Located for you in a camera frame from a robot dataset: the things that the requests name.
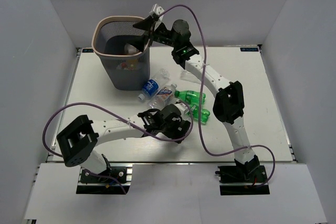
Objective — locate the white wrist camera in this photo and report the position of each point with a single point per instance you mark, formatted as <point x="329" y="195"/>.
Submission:
<point x="157" y="12"/>
<point x="182" y="108"/>

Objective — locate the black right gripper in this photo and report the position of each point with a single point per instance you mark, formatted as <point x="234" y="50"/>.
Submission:
<point x="140" y="42"/>

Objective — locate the grey mesh waste bin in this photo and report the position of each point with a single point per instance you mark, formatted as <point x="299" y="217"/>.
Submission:
<point x="128" y="72"/>

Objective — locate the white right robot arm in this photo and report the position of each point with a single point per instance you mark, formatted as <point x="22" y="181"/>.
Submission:
<point x="228" y="105"/>

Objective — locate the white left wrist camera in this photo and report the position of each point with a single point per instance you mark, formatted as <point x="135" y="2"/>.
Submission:
<point x="182" y="108"/>

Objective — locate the clear bottle blue label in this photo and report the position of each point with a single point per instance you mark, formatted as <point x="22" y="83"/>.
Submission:
<point x="153" y="85"/>

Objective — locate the green plastic bottle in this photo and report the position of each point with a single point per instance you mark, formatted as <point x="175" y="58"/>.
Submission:
<point x="190" y="96"/>
<point x="194" y="110"/>

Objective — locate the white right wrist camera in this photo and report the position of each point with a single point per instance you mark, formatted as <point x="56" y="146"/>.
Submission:
<point x="157" y="12"/>

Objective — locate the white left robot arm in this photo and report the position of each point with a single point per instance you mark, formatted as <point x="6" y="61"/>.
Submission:
<point x="77" y="141"/>

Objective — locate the clear bottle orange label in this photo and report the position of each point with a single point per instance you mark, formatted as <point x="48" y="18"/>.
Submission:
<point x="163" y="97"/>

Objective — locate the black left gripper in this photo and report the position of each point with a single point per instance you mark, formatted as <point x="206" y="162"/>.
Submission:
<point x="177" y="135"/>

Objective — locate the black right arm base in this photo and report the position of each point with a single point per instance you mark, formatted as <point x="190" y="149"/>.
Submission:
<point x="232" y="183"/>

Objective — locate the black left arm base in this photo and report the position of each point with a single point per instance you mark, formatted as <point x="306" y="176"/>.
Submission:
<point x="117" y="181"/>

